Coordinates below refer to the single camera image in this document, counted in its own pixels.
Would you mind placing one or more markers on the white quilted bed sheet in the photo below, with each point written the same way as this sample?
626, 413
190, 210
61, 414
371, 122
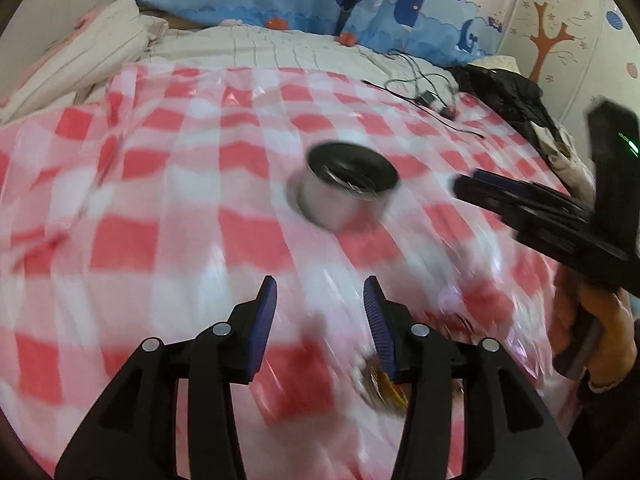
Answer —
290, 47

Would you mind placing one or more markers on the person's right forearm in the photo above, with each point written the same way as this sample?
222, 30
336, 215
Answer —
607, 425

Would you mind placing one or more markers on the round metal tin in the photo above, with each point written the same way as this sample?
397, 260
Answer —
345, 195

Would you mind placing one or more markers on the person's right hand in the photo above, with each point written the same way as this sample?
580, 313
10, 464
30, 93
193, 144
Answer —
612, 340

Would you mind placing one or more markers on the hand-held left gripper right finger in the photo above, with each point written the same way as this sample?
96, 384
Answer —
377, 325

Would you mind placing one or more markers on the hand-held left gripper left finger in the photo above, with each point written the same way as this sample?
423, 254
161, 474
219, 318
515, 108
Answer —
265, 320

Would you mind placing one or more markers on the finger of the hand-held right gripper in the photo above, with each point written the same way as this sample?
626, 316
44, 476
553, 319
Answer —
500, 202
530, 192

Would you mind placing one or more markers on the beige garment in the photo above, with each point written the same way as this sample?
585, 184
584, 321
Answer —
570, 160

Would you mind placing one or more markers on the red white checkered plastic cloth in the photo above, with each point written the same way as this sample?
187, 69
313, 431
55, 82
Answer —
175, 220

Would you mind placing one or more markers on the folded white striped blanket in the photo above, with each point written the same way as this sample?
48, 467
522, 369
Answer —
75, 60

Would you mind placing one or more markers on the orange tree wall sticker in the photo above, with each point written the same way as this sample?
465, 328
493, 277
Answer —
545, 40

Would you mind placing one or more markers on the black jacket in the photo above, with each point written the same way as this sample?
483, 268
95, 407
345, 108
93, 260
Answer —
505, 92

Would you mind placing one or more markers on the black charger adapter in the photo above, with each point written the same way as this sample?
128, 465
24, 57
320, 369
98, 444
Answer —
426, 98

